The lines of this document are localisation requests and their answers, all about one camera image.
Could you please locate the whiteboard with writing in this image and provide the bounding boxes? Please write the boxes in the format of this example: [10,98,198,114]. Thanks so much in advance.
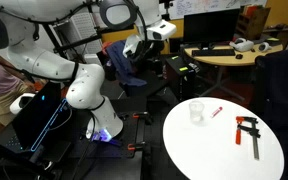
[167,0,268,20]

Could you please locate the white VR controller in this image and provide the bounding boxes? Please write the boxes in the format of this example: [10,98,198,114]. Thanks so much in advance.
[258,41,272,53]

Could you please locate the black tripod stand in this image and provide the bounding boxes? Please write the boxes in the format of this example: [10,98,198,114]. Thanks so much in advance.
[41,21,103,64]

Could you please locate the clear plastic cup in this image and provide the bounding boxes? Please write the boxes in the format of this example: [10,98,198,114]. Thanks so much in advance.
[188,100,206,123]

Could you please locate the blue jacket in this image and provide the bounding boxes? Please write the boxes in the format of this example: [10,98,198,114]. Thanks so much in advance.
[104,39,148,88]

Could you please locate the black laptop with blue light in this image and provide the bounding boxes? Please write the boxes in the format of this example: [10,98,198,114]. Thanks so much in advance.
[0,81,73,154]

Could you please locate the black computer monitor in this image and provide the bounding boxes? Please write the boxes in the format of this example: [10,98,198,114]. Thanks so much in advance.
[183,8,241,51]

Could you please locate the white VR headset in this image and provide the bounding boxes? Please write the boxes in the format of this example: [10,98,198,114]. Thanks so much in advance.
[229,37,255,53]

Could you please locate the white handheld controller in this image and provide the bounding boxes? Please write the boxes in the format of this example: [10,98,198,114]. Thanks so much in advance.
[9,92,37,115]

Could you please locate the round wooden desk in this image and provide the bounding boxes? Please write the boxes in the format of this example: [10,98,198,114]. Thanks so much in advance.
[183,41,284,101]

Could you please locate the bar clamp with orange handle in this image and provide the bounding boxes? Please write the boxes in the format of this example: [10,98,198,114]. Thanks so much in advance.
[235,115,262,161]

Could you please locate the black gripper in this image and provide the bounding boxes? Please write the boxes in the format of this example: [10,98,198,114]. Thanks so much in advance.
[135,39,158,64]

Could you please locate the black orange table clamp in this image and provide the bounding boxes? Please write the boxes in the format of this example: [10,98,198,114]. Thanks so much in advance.
[126,140,152,155]
[130,110,154,126]

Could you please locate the wooden shelf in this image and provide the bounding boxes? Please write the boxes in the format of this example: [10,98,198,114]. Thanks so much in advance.
[236,4,272,41]

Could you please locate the black chair with dark fabric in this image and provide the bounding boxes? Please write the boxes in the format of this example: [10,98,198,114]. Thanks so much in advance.
[252,49,288,180]

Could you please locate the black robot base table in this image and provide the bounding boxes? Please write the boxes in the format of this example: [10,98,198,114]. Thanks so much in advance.
[0,96,152,180]

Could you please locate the black keyboard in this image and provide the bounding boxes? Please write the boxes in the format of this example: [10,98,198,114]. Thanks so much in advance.
[191,49,237,57]

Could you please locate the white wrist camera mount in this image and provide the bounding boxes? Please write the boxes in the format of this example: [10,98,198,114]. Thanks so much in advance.
[122,34,142,58]

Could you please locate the pink Expo marker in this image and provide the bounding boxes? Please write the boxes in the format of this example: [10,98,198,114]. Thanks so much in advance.
[210,106,224,119]

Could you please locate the black office chair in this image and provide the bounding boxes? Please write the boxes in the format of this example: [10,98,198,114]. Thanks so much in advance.
[97,36,172,101]

